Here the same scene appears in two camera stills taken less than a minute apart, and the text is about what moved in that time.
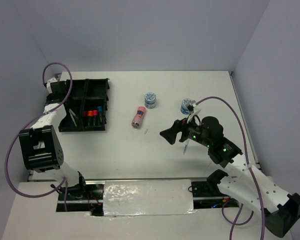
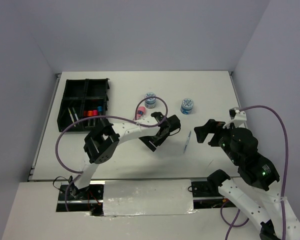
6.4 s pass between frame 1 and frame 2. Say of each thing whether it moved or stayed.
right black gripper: moved
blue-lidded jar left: stayed
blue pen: stayed
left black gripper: moved
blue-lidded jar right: stayed
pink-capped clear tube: stayed
